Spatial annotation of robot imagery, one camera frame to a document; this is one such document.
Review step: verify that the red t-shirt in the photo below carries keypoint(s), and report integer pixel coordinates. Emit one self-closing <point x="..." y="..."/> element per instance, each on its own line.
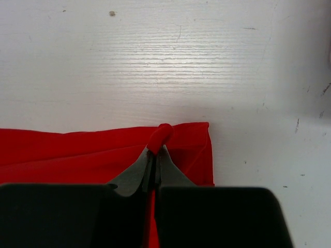
<point x="54" y="190"/>

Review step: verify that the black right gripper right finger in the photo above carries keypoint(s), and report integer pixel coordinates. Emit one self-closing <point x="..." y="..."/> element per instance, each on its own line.
<point x="167" y="173"/>

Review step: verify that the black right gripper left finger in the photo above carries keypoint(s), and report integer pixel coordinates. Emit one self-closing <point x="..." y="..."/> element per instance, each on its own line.
<point x="131" y="179"/>

